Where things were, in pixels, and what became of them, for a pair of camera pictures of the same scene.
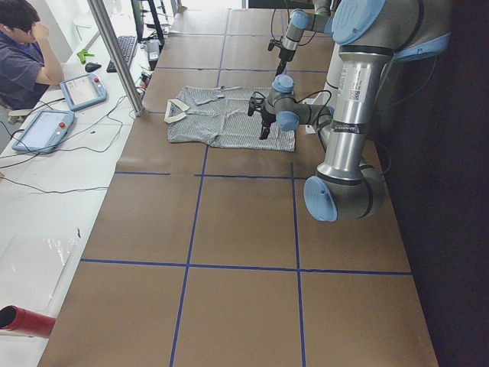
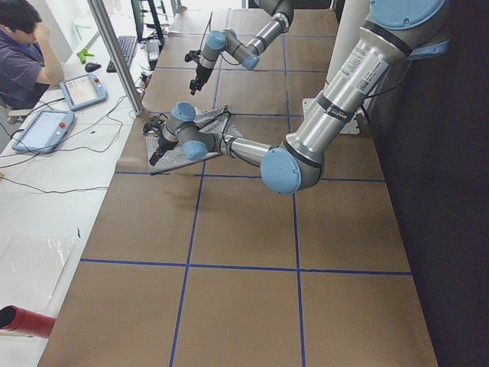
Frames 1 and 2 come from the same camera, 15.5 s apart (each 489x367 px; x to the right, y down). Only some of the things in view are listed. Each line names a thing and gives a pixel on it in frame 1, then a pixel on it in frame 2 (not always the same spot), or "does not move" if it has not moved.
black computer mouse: x=90 y=66 does not move
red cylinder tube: x=26 y=322 does not move
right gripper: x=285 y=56 → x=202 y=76
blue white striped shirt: x=218 y=116 → x=213 y=119
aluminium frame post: x=117 y=54 does not move
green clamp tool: x=82 y=53 does not move
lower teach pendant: x=44 y=131 does not move
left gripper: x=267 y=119 → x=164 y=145
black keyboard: x=126 y=43 does not move
